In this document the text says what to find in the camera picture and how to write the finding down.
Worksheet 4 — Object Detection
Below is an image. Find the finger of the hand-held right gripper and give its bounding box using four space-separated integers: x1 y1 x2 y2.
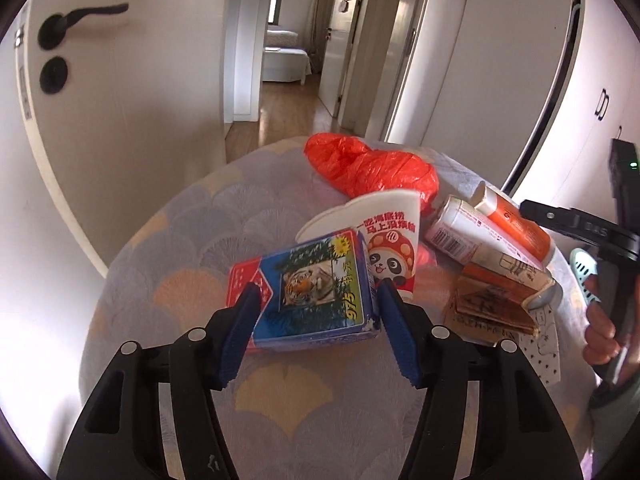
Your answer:
519 199 640 262

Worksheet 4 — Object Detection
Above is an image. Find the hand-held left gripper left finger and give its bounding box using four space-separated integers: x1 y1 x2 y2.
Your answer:
56 284 261 480

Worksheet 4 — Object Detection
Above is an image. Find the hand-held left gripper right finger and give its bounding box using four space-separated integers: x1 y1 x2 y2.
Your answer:
377 280 583 480

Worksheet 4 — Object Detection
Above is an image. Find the blue playing card box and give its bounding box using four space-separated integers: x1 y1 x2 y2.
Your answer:
227 228 383 351

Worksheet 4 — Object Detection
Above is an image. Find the person's right hand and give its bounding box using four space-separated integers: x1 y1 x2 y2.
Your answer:
582 274 622 367

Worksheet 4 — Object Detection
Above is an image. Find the light green slipper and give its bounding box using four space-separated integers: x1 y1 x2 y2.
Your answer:
570 247 601 307

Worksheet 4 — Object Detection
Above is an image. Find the orange and white tube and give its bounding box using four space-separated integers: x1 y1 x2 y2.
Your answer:
472 181 556 263

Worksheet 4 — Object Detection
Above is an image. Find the brown paper packet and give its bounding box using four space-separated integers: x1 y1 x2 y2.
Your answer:
442 262 542 347

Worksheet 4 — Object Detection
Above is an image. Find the white panda print paper cup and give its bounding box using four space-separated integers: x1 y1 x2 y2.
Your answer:
295 190 421 304

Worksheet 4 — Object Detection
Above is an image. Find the round patterned tablecloth table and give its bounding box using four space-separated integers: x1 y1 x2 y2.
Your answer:
80 135 603 480

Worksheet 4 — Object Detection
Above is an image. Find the white tube with barcode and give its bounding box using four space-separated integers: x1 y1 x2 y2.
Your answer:
425 195 543 273

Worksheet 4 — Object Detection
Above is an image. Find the white printed paper sheet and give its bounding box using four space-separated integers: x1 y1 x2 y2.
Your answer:
519 304 564 387

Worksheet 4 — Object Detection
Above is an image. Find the white wardrobe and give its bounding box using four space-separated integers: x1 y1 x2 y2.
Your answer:
497 0 640 211

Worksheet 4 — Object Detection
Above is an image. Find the red plastic bag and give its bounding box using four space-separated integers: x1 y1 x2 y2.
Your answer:
303 132 440 268

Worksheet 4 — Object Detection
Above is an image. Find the white hallway door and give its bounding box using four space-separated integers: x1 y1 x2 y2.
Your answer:
319 29 362 119

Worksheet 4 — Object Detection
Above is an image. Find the white bed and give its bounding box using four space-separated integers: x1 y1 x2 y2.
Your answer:
262 28 310 84

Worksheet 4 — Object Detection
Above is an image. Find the black door lock knob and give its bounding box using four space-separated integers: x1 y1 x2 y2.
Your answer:
39 56 69 94

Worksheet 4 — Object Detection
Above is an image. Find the beige curtain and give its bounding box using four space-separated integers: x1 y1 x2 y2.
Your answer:
306 0 337 76

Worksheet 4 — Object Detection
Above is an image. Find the metal door latch plate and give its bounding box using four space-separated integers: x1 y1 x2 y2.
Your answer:
14 27 34 122

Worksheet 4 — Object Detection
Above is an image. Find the black door handle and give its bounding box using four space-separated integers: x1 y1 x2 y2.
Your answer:
39 3 129 51

